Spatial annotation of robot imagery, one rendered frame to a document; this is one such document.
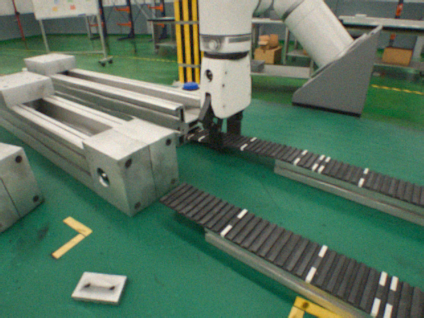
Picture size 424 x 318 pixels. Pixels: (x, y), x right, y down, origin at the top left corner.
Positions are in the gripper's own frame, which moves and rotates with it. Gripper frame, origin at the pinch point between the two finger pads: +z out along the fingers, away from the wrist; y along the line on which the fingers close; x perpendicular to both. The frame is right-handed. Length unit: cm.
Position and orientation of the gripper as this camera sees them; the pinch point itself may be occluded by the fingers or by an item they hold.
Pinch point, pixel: (225, 134)
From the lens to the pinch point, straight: 52.7
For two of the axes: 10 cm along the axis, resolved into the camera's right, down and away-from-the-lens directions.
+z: 0.2, 8.6, 5.1
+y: 6.1, -4.2, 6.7
